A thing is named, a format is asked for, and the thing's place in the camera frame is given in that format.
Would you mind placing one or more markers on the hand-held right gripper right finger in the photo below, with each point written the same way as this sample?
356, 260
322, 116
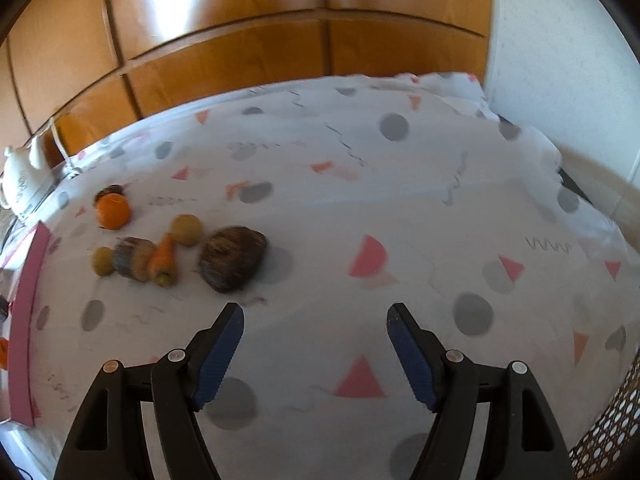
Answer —
412, 360

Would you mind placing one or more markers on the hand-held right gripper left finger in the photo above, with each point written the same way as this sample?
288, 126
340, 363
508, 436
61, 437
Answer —
220, 360

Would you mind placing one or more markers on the large dark brown tuber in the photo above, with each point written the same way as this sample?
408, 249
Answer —
231, 259

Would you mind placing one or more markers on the orange carrot piece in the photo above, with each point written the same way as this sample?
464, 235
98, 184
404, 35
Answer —
162, 262

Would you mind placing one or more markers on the dark brown cylinder piece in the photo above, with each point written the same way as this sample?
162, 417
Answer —
132, 258

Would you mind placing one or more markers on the yellow cut piece dark skin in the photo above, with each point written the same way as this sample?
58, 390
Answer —
186, 230

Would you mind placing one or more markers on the small yellow round slice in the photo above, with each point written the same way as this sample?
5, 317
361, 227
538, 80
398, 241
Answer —
102, 261

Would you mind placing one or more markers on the pink cardboard box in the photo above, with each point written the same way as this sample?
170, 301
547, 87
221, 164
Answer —
25, 335

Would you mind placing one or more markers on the small orange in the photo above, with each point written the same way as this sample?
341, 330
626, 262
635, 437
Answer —
112, 210

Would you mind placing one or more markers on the white patterned tablecloth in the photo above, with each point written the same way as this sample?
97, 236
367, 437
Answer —
350, 185

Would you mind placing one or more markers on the small dark round piece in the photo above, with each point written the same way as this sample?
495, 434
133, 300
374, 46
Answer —
112, 190

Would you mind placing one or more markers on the large orange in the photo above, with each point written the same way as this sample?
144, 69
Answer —
3, 352

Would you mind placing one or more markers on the round dark brown tuber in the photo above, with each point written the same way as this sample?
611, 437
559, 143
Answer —
2, 308

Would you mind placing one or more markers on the white ceramic electric kettle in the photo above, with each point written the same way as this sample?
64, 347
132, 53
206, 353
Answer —
20, 185

